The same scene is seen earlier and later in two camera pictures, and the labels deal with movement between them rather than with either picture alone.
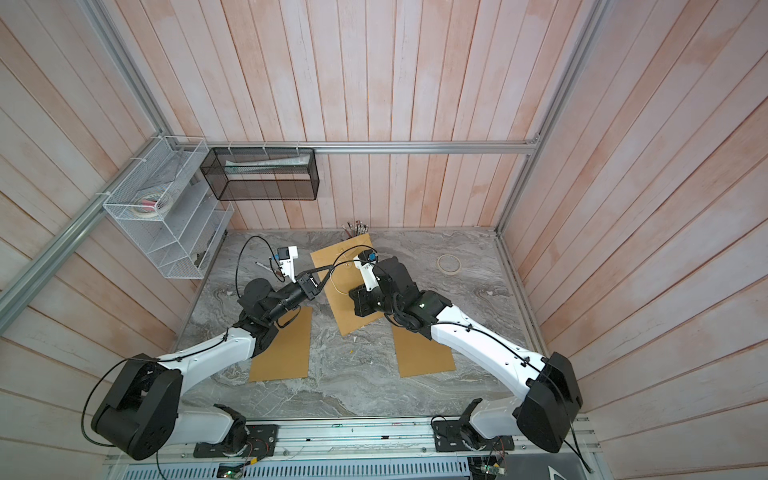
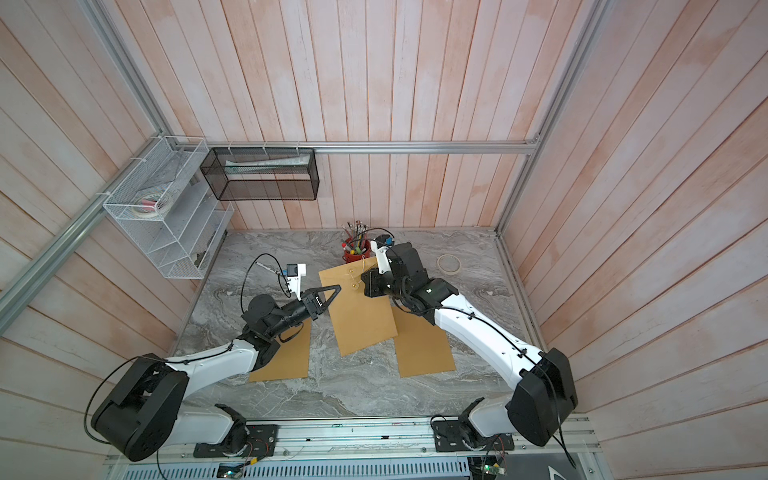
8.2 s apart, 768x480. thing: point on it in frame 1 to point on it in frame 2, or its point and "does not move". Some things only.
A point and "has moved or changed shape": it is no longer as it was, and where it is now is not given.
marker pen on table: [269, 269] does not move
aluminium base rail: [369, 440] does not move
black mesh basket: [262, 174] does not move
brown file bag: [344, 278] has moved or changed shape
